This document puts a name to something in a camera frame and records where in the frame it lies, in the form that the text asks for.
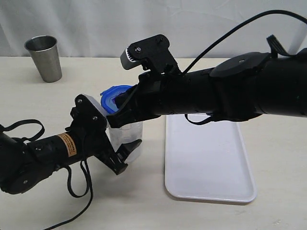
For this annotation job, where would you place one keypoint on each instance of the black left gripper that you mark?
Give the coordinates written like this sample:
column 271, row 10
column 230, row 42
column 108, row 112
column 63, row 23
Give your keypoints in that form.
column 98, row 144

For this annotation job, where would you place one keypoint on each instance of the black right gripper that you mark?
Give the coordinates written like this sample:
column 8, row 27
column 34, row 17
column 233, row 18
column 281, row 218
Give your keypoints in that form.
column 145, row 101

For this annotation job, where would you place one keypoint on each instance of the clear plastic tall container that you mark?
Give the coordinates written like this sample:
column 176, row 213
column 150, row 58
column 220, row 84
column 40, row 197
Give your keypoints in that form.
column 125, row 134

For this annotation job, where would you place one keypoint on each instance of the blue plastic lid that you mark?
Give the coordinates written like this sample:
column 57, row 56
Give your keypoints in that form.
column 108, row 97

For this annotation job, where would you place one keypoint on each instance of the stainless steel cup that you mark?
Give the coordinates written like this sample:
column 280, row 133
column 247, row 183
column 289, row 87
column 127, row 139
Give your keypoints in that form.
column 44, row 53

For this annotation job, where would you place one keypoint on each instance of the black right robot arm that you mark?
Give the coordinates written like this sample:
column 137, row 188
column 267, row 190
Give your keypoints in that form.
column 237, row 90

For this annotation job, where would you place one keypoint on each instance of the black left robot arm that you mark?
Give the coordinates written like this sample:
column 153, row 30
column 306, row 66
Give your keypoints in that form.
column 24, row 162

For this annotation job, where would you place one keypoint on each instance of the white rectangular tray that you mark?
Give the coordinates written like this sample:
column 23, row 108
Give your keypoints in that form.
column 207, row 162

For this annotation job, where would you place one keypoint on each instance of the white backdrop curtain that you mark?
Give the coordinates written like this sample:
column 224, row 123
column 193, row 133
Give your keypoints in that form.
column 104, row 28

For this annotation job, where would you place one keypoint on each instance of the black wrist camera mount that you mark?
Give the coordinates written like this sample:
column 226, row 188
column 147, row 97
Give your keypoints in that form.
column 88, row 114

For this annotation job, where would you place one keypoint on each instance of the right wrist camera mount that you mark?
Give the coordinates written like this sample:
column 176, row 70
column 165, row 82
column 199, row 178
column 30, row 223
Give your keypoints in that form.
column 152, row 54

